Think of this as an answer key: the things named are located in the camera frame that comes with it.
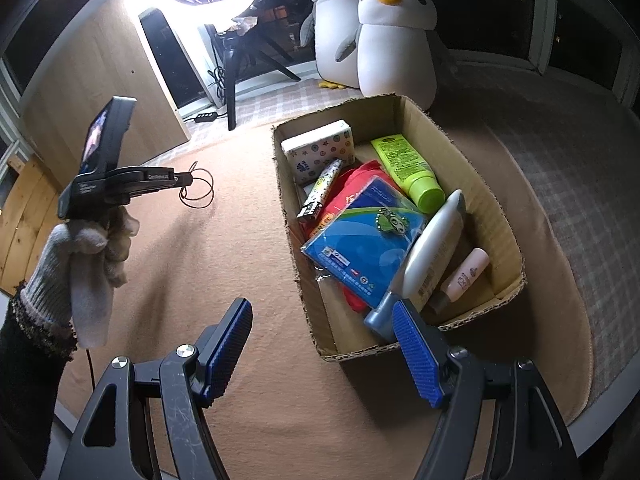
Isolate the pine wood headboard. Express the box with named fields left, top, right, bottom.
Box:
left=0, top=155, right=76, bottom=297

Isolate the red printed bag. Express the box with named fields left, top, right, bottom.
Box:
left=306, top=160, right=401, bottom=313

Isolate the large penguin plush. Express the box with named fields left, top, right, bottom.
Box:
left=299, top=0, right=381, bottom=92

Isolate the small penguin plush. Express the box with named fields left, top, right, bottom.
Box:
left=335, top=0, right=441, bottom=111

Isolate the person's left hand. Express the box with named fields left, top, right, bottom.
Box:
left=22, top=205, right=140, bottom=348

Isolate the small pink bottle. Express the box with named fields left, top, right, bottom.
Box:
left=427, top=247, right=491, bottom=316

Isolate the patterned slim tube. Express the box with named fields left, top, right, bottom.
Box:
left=297, top=158, right=346, bottom=224

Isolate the thin black hair tie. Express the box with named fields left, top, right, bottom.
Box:
left=180, top=180, right=214, bottom=210

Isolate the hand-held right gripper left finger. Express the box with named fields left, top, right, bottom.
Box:
left=57, top=297, right=253, bottom=480

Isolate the checked bed sheet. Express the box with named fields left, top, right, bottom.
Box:
left=185, top=60, right=640, bottom=411

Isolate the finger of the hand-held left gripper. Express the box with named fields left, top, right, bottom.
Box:
left=117, top=166, right=176, bottom=184
left=127, top=172, right=194, bottom=198

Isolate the green tube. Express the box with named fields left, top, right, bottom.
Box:
left=370, top=133, right=447, bottom=214

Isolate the cardboard box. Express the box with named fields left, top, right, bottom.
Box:
left=271, top=94, right=528, bottom=363

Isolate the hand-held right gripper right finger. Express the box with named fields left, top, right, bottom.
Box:
left=391, top=299, right=581, bottom=480

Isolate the light wooden board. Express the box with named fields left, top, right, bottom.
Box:
left=20, top=2, right=193, bottom=186

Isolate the blue packet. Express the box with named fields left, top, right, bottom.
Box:
left=300, top=176, right=430, bottom=308

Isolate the black tripod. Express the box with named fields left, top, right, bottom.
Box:
left=205, top=22, right=302, bottom=132

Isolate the person's left forearm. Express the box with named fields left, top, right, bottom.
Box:
left=0, top=292, right=78, bottom=480

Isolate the white tube blue cap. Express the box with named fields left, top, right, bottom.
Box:
left=363, top=190, right=467, bottom=345

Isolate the patterned tissue pack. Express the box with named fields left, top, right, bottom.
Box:
left=280, top=120, right=357, bottom=186

